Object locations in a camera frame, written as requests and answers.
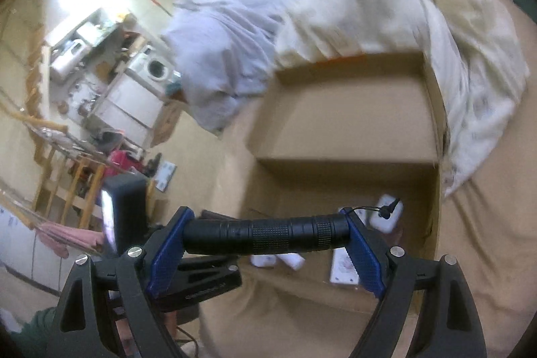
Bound person's left hand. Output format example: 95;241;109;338
36;221;105;258

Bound cardboard box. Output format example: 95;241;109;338
241;52;449;317

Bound black flashlight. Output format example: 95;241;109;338
182;199;402;256

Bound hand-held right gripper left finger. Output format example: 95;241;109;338
59;206;196;358

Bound beige bed sheet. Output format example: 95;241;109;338
197;0;537;358

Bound light blue duvet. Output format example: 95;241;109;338
161;0;349;132

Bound white charger block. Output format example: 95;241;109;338
369;194;404;234

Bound cream printed blanket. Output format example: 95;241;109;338
275;0;529;195

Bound wooden stool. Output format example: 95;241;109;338
34;148;110;224

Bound white device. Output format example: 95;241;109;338
330;247;361;285

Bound red bag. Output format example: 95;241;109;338
105;149;143;179

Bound person's green sleeve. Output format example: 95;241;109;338
19;307;59;342

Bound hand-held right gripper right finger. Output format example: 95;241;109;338
339;208;487;358

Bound white kitchen cabinets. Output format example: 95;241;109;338
88;73;164;149

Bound white kitchen appliance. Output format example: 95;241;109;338
50;40;85;80

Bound white washing machine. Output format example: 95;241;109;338
126;45;175;92

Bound white bathroom scale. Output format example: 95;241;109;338
154;161;178;193

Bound white roll-on bottle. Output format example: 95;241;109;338
277;253;305;270

